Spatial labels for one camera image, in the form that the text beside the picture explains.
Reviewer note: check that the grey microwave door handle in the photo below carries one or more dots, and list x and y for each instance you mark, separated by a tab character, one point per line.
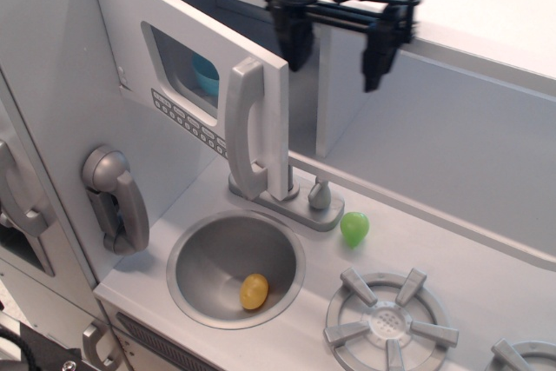
245	88

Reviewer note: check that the grey microwave door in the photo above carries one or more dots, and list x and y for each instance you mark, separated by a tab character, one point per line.
153	42

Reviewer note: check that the blue bowl inside microwave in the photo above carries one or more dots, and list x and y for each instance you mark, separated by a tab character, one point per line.
206	74

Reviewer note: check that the grey toy faucet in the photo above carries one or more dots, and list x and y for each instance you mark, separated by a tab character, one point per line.
313	204

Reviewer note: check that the green plastic pear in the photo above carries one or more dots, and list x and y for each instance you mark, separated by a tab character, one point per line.
354	228

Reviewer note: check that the round metal sink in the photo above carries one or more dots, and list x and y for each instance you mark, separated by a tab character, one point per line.
211	260

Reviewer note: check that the yellow plastic lemon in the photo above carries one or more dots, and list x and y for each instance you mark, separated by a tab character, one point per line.
253	291

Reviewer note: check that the grey toy telephone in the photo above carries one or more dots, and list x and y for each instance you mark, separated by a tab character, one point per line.
117	201

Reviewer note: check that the grey stove burner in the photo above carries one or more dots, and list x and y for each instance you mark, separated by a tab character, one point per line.
525	355
386	321

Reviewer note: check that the black device bottom left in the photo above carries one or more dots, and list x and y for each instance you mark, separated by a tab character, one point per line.
37	352

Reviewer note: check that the grey fridge door handle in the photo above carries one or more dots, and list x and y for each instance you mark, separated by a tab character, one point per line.
21	192

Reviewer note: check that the grey oven door handle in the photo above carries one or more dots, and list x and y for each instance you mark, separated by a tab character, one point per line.
98	349

